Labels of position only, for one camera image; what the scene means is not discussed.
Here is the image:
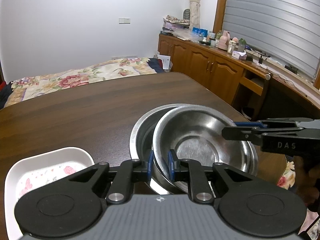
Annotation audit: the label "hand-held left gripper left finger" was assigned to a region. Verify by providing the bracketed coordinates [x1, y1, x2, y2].
[57, 149, 154, 204]

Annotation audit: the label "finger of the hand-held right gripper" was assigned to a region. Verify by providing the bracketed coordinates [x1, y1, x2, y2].
[222, 126, 304, 144]
[233, 118, 314, 128]

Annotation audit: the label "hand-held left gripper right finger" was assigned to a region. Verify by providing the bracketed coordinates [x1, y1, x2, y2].
[168, 149, 269, 204]

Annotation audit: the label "large steel bowl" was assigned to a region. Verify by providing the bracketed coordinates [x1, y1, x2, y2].
[129, 103, 259, 195]

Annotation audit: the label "medium steel bowl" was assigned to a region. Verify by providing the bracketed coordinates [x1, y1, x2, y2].
[152, 105, 258, 194]

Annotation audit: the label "white floral square plate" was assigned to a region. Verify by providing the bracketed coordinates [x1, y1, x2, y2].
[4, 147, 96, 240]

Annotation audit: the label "person's right hand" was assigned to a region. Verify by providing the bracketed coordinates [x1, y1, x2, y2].
[292, 155, 320, 213]

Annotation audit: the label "wooden cabinet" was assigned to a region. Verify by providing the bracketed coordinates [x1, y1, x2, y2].
[158, 32, 320, 130]

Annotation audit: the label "white paper bag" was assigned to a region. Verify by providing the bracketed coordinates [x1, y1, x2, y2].
[156, 51, 173, 72]

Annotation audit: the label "dark blue blanket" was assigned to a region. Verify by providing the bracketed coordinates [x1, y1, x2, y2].
[149, 58, 166, 73]

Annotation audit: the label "blue box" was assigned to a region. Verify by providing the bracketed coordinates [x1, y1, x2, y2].
[192, 27, 208, 40]

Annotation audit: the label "clear plastic bags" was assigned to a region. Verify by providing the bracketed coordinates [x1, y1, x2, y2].
[172, 29, 198, 42]

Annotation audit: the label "floral bedspread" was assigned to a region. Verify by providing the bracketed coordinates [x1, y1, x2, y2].
[4, 57, 320, 240]

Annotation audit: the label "pile of printed papers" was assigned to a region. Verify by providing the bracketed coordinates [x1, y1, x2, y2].
[163, 15, 192, 32]

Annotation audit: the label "cream curtain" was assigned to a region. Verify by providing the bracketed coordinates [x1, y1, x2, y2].
[188, 0, 202, 29]

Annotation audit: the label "red and black cloth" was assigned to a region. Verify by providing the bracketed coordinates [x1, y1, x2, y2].
[0, 80, 13, 108]

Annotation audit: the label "wooden window frame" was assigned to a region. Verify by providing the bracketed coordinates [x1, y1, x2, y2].
[212, 0, 229, 34]

